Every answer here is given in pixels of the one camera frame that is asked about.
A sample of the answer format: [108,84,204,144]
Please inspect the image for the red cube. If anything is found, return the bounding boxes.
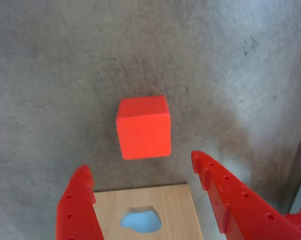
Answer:
[115,95,172,161]

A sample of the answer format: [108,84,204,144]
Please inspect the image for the wooden shape sorter box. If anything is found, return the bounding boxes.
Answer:
[92,183,204,240]

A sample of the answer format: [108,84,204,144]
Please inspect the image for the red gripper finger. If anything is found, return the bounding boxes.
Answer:
[191,150,301,240]
[55,164,105,240]

